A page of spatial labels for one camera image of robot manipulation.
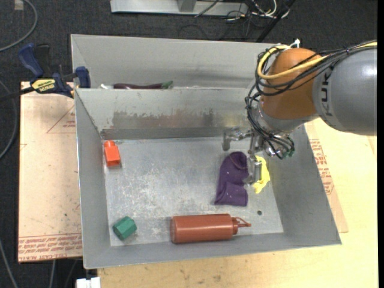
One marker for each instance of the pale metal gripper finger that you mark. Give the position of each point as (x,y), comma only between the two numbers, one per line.
(255,169)
(237,134)

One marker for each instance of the yellow soft toy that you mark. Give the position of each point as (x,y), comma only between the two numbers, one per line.
(265,172)

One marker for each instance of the purple cloth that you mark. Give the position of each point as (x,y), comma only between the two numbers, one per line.
(232,181)

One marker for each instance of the red-brown squeeze bottle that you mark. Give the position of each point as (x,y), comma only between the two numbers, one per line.
(201,228)

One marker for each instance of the grey metal bin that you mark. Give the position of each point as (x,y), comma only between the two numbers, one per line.
(168,184)

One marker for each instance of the orange bottle-shaped block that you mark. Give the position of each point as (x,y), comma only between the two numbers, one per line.
(111,155)

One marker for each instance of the green hexagonal block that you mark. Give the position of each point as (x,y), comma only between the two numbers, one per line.
(124,228)

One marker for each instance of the brown cardboard board, red print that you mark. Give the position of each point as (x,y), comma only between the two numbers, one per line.
(45,175)

